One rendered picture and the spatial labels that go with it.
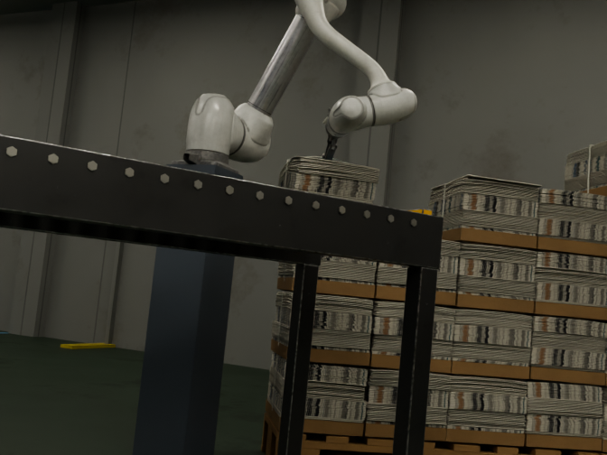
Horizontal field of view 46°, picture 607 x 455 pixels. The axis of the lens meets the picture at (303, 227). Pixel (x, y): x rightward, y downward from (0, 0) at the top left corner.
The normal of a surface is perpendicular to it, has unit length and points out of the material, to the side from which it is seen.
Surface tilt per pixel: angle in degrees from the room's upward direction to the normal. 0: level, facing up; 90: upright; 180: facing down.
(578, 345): 90
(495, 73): 90
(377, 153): 90
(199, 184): 90
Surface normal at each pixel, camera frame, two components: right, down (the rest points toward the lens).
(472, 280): 0.18, -0.08
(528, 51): -0.40, -0.13
